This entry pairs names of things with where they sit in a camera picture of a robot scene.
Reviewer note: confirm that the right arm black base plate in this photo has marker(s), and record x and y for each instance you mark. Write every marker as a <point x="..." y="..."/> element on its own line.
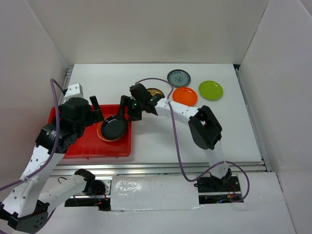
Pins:
<point x="213" y="185"/>

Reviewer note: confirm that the green plate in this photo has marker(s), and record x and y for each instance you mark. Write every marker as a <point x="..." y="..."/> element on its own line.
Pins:
<point x="211" y="90"/>

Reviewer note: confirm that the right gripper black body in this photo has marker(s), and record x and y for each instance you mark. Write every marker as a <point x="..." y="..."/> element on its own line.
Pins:
<point x="137" y="108"/>

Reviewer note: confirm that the white foam cover board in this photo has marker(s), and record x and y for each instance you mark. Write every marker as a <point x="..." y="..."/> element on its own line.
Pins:
<point x="153" y="193"/>

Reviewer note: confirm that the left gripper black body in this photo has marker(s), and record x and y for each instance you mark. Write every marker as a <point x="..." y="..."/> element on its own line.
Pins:
<point x="88" y="120"/>

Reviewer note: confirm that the orange plate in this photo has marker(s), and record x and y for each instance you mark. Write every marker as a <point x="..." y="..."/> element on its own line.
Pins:
<point x="185" y="95"/>
<point x="98" y="132"/>

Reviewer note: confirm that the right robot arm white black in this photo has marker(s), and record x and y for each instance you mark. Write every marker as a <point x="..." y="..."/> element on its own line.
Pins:
<point x="204" y="127"/>

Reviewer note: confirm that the yellow patterned plate dark rim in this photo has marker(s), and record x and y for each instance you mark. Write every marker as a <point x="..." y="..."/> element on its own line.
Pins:
<point x="155" y="91"/>

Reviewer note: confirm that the red plastic bin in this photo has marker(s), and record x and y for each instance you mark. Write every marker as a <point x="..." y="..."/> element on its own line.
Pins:
<point x="89" y="145"/>

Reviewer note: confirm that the blue patterned plate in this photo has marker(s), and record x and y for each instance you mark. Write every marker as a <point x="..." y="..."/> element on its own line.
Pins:
<point x="179" y="78"/>

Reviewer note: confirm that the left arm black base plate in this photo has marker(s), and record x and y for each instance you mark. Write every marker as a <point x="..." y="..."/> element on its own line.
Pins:
<point x="97" y="187"/>

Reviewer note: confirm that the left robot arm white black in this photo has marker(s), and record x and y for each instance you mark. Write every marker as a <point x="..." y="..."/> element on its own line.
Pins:
<point x="28" y="208"/>

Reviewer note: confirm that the black plate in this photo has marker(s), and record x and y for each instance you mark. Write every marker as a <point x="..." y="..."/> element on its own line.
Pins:
<point x="114" y="121"/>

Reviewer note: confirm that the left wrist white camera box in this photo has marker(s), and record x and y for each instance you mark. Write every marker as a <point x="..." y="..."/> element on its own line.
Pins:
<point x="74" y="91"/>

